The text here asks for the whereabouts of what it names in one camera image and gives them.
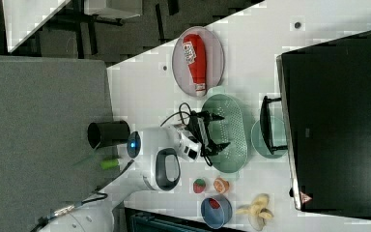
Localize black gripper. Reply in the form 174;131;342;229
186;111;230;156

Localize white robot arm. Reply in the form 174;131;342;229
31;111;227;232

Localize toy orange half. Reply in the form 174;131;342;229
214;177;229;193

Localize toy strawberry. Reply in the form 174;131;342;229
193;179;206;193

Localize light green mug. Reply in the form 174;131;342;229
251;116;287;159

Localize red item in bowl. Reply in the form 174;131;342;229
209;198;220;209

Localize grey round plate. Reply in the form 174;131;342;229
172;26;225;97

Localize blue bowl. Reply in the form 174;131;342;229
200;194;233;229

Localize red ketchup bottle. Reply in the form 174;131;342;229
183;34;207;97

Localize lime green object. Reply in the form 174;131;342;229
100;159;119;170

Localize black utensil holder cup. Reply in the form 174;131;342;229
87;121;130;149

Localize black toaster oven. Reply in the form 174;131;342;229
260;30;371;219

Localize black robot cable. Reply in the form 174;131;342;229
159;101;214;167

